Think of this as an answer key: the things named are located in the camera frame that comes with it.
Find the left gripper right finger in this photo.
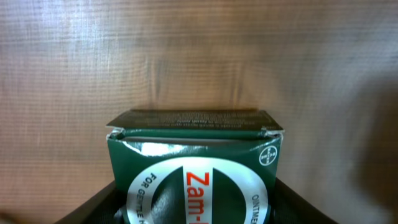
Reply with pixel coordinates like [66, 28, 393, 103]
[269, 178, 337, 224]

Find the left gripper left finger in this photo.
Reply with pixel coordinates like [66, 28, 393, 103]
[55, 182, 124, 224]

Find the green Zam-Buk ointment box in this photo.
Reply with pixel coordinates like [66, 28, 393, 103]
[106, 110, 284, 224]

